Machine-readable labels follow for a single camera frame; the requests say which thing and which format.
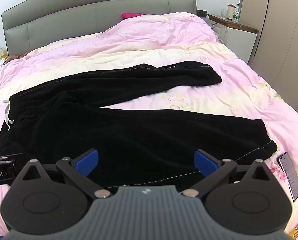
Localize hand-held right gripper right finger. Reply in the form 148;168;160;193
179;149;279;198

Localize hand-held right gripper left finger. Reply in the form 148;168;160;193
13;148;113;198

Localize black pants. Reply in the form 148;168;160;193
0;63;278;193

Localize black smartphone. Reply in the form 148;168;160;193
276;151;298;202

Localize brown cloth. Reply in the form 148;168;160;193
4;51;30;62

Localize pink floral quilt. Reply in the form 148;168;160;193
0;12;298;232

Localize white wooden-top nightstand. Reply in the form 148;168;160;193
206;13;260;67

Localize magenta cloth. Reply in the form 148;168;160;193
121;12;145;20

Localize grey padded bed headboard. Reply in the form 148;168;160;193
1;0;198;57

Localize beige wardrobe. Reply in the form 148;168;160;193
240;0;298;113

